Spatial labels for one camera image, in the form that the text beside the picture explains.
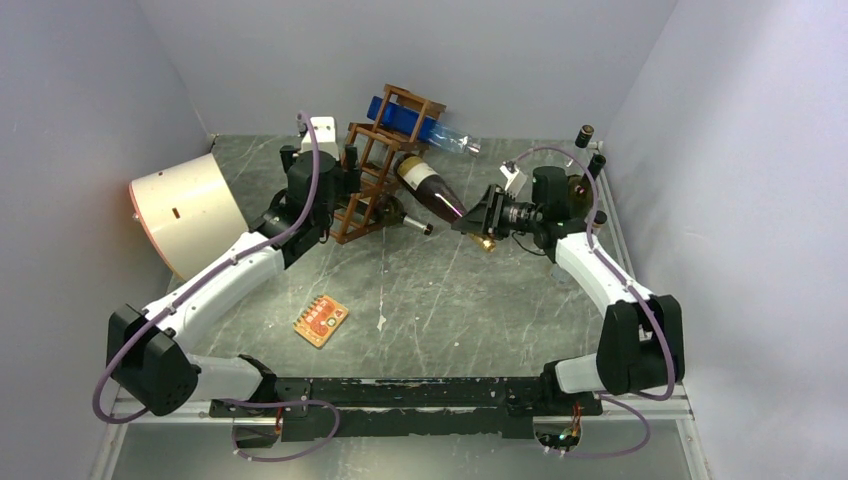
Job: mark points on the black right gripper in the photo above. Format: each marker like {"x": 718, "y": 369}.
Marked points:
{"x": 486, "y": 215}

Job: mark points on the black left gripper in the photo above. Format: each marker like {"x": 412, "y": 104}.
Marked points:
{"x": 347, "y": 179}

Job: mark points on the brown bottle gold foil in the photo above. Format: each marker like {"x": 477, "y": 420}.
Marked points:
{"x": 429, "y": 188}

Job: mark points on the brown wooden wine rack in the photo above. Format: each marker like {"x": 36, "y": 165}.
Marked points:
{"x": 394, "y": 125}

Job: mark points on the clear bottle white label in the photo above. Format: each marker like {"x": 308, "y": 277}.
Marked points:
{"x": 572, "y": 252}

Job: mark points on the dark green wine bottle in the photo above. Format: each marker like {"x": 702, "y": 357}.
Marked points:
{"x": 580, "y": 197}

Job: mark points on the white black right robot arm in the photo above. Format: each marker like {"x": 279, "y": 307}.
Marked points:
{"x": 641, "y": 341}

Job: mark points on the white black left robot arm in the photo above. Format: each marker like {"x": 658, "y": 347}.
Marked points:
{"x": 148, "y": 350}

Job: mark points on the green bottle silver cap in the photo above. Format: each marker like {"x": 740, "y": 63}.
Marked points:
{"x": 391, "y": 212}

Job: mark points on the white cone lamp shade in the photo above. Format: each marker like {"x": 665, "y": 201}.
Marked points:
{"x": 188, "y": 213}

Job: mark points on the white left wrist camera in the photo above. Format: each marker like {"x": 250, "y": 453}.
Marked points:
{"x": 325, "y": 132}

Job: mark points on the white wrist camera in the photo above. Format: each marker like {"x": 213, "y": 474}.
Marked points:
{"x": 515, "y": 179}
{"x": 325, "y": 132}

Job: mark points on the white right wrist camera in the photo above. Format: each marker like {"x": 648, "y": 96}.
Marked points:
{"x": 515, "y": 179}

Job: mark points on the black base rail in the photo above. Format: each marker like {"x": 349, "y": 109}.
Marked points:
{"x": 359, "y": 407}

